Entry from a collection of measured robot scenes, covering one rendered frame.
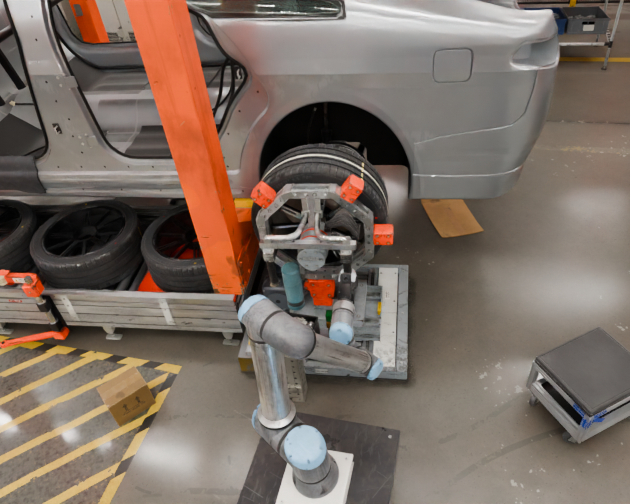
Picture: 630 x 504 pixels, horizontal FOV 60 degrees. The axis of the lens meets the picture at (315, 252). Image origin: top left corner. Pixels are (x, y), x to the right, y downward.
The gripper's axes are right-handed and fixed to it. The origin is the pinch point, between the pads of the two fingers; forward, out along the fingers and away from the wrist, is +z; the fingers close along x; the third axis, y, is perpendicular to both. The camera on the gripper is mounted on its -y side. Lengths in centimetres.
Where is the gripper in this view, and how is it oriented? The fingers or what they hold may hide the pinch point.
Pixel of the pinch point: (348, 269)
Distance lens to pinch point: 240.5
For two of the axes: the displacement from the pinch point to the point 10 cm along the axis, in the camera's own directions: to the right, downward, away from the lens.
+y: 0.9, 7.5, 6.6
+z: 1.3, -6.6, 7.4
